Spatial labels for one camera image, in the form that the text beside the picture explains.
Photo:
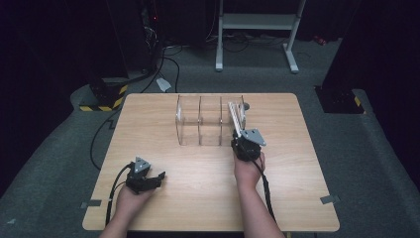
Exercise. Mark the small grey round cap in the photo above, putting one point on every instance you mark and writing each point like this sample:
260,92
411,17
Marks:
246,106

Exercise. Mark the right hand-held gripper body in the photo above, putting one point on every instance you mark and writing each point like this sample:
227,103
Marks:
247,148

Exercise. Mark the white metal stand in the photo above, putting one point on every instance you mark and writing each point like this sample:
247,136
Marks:
257,21

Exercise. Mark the dark equipment rack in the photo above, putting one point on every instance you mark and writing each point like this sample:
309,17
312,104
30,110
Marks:
135,33

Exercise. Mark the person's right hand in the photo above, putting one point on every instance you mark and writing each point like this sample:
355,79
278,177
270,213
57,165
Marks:
247,173

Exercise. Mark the grey flat floor piece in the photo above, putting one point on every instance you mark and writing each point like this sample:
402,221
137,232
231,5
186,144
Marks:
163,85

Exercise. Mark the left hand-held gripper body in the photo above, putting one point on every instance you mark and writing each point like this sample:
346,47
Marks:
138,180

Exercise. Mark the grey tape strip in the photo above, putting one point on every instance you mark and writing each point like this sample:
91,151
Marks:
329,199
91,203

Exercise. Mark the black striped stand base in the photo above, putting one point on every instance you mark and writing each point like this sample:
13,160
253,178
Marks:
105,95
340,100

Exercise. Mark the person's left hand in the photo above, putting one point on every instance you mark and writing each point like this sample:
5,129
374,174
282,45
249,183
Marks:
130,203

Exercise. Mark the clear acrylic organizer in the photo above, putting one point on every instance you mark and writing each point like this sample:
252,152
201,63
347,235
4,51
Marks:
198,122

